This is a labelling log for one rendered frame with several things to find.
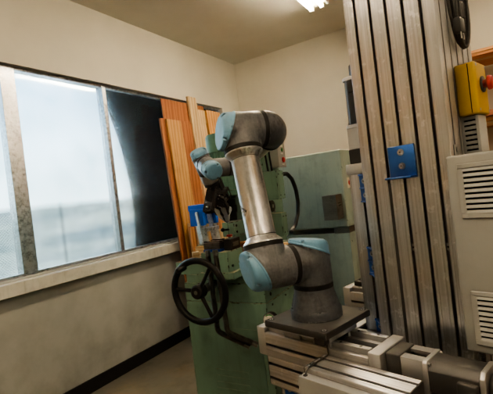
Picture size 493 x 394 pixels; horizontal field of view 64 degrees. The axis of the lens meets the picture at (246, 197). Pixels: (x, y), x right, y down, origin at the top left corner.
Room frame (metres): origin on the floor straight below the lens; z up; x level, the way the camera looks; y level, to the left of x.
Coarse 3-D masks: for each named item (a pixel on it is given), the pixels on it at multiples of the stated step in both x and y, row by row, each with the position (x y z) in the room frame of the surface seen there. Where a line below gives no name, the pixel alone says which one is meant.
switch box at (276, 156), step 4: (280, 148) 2.14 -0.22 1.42; (272, 152) 2.13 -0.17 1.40; (276, 152) 2.11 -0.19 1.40; (280, 152) 2.14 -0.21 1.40; (284, 152) 2.19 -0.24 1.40; (272, 156) 2.13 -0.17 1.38; (276, 156) 2.12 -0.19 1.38; (280, 156) 2.13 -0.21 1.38; (284, 156) 2.18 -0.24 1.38; (272, 160) 2.13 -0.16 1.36; (276, 160) 2.12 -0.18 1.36; (280, 160) 2.13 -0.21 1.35; (272, 164) 2.13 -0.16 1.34; (276, 164) 2.12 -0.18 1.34; (280, 164) 2.12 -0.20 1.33; (284, 164) 2.17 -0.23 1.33
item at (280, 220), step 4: (280, 212) 2.06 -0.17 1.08; (284, 212) 2.03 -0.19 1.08; (272, 216) 2.02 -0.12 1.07; (276, 216) 2.00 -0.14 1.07; (280, 216) 1.99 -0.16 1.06; (284, 216) 2.02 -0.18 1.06; (276, 220) 2.01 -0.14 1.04; (280, 220) 2.00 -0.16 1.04; (284, 220) 2.01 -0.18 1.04; (276, 224) 2.01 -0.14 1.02; (280, 224) 2.00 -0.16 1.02; (284, 224) 2.01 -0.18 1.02; (276, 228) 2.01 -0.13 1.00; (280, 228) 2.00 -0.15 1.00; (284, 228) 2.00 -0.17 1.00; (276, 232) 2.01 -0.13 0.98; (280, 232) 2.00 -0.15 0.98; (284, 232) 2.00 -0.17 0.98; (288, 232) 2.04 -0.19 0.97
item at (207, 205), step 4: (208, 188) 1.69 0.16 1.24; (212, 188) 1.68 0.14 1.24; (208, 192) 1.68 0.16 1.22; (212, 192) 1.67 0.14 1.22; (216, 192) 1.68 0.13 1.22; (208, 196) 1.67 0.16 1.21; (212, 196) 1.66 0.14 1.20; (216, 196) 1.68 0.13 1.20; (204, 200) 1.68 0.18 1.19; (208, 200) 1.66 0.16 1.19; (212, 200) 1.65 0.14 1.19; (204, 204) 1.67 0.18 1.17; (208, 204) 1.65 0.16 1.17; (212, 204) 1.65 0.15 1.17; (204, 208) 1.65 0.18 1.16; (208, 208) 1.64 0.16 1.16; (212, 208) 1.64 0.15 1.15; (204, 212) 1.65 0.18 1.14; (208, 212) 1.64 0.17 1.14; (212, 212) 1.65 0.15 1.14
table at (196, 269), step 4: (200, 256) 2.03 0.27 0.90; (184, 260) 1.97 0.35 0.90; (176, 264) 1.93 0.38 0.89; (196, 264) 1.87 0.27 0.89; (188, 268) 1.90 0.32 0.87; (192, 268) 1.89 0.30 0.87; (196, 268) 1.88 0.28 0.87; (200, 268) 1.86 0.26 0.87; (184, 272) 1.91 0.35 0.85; (188, 272) 1.90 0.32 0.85; (192, 272) 1.89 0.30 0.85; (196, 272) 1.88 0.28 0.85; (200, 272) 1.87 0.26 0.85; (232, 272) 1.68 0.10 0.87; (236, 272) 1.69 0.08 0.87; (240, 272) 1.72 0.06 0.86; (200, 276) 1.75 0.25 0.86; (224, 276) 1.69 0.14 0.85; (228, 276) 1.68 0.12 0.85; (232, 276) 1.67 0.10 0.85; (236, 276) 1.68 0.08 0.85; (240, 276) 1.71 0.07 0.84
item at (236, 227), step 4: (232, 220) 1.98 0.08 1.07; (236, 220) 1.95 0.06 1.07; (240, 220) 1.96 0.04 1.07; (224, 224) 1.92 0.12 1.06; (228, 224) 1.91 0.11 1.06; (232, 224) 1.90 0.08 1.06; (236, 224) 1.91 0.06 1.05; (240, 224) 1.95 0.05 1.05; (232, 228) 1.90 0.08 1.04; (236, 228) 1.92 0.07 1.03; (240, 228) 1.95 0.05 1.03; (244, 228) 1.98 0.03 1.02; (224, 232) 1.93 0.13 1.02; (228, 232) 1.91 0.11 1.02; (232, 232) 1.90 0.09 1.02; (236, 232) 1.91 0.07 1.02; (240, 232) 1.94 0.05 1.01; (244, 232) 1.98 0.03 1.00; (224, 236) 1.93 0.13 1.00; (232, 236) 1.95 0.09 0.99
